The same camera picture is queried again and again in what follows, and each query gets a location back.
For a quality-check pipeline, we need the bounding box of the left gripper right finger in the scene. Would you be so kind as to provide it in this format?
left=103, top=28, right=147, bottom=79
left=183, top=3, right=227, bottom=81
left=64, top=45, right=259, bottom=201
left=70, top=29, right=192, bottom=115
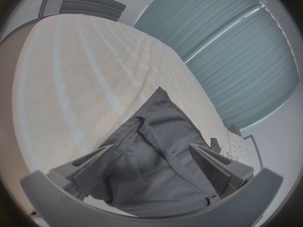
left=189, top=143, right=255, bottom=195

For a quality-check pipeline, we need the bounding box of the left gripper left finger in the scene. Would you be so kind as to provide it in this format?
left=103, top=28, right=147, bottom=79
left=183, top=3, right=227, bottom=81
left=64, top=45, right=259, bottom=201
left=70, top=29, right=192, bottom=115
left=48, top=145, right=116, bottom=200

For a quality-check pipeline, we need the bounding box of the black sleeveless top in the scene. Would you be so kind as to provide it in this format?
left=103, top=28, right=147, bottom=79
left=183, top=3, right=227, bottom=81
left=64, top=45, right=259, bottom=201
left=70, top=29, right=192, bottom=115
left=86, top=87, right=228, bottom=218

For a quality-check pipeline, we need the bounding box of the bed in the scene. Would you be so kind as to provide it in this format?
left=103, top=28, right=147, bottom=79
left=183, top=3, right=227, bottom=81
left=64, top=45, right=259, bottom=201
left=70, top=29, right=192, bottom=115
left=11, top=13, right=264, bottom=218

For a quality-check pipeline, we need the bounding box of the cream printed garment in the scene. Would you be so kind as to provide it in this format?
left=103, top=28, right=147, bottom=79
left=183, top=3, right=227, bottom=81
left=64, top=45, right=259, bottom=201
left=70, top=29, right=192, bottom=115
left=220, top=144, right=239, bottom=162

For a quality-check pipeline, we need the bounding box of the white printed pillow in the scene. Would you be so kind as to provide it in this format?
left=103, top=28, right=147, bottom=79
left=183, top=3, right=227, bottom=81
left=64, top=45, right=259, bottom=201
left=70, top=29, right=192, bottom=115
left=227, top=129, right=252, bottom=166

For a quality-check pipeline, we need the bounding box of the dark grey bedside table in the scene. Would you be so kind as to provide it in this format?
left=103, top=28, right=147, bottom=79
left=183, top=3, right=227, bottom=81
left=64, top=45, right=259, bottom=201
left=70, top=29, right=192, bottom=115
left=224, top=121, right=242, bottom=137

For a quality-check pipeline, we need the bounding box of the blue-green curtain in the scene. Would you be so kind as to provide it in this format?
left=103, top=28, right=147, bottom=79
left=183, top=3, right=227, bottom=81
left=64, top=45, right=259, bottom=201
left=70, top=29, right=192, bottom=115
left=134, top=0, right=263, bottom=63
left=186, top=5, right=301, bottom=130

